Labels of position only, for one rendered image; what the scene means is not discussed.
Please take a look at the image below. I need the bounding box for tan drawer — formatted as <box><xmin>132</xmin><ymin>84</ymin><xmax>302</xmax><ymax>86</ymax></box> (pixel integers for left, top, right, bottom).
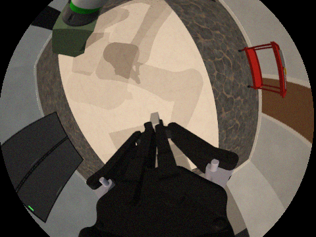
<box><xmin>171</xmin><ymin>145</ymin><xmax>184</xmax><ymax>157</ymax></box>
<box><xmin>175</xmin><ymin>156</ymin><xmax>190</xmax><ymax>170</ymax></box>

